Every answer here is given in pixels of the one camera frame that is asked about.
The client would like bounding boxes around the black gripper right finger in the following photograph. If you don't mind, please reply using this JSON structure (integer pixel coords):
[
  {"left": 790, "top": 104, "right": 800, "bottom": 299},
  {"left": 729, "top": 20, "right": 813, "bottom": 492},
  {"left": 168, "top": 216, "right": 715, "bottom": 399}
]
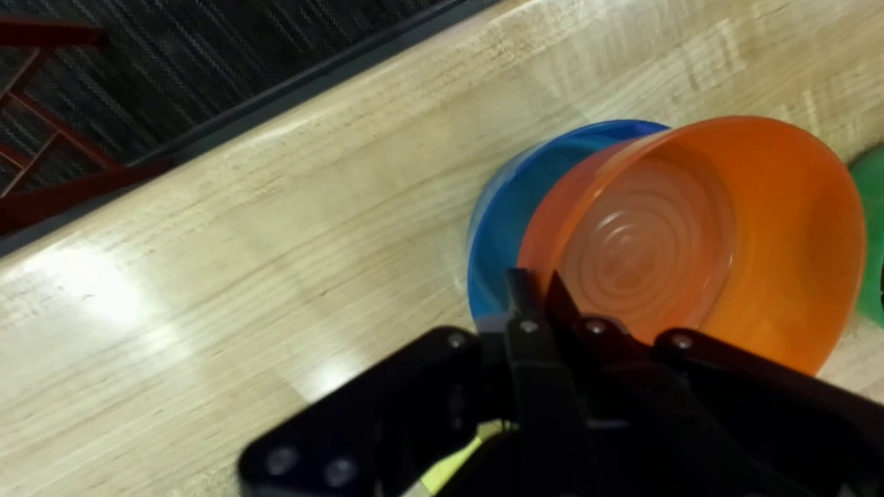
[{"left": 550, "top": 271, "right": 884, "bottom": 497}]

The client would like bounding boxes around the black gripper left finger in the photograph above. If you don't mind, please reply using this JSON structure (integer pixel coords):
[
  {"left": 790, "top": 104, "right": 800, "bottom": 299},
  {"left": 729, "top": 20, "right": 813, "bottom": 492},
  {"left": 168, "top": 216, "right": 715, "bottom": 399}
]
[{"left": 236, "top": 266, "right": 591, "bottom": 497}]

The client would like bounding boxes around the orange plastic bowl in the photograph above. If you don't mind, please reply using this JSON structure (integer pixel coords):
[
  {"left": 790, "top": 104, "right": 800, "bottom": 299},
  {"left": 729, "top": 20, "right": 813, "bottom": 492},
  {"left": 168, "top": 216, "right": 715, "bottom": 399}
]
[{"left": 516, "top": 112, "right": 870, "bottom": 379}]

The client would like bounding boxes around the green plastic bowl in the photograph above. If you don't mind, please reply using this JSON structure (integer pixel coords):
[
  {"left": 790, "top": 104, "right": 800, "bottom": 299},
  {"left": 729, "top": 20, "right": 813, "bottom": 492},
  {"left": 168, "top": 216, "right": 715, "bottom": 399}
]
[{"left": 846, "top": 140, "right": 884, "bottom": 328}]

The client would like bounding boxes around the blue plastic bowl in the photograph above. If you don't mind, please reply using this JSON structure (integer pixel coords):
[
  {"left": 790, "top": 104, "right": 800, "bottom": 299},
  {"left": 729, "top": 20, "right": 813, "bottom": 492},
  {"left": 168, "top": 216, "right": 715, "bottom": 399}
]
[{"left": 464, "top": 115, "right": 672, "bottom": 335}]

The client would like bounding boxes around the wooden stool with red legs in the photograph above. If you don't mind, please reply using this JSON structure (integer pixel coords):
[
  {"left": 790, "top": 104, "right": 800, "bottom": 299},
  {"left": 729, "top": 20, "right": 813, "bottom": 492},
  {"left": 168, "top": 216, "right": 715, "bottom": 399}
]
[{"left": 0, "top": 16, "right": 175, "bottom": 238}]

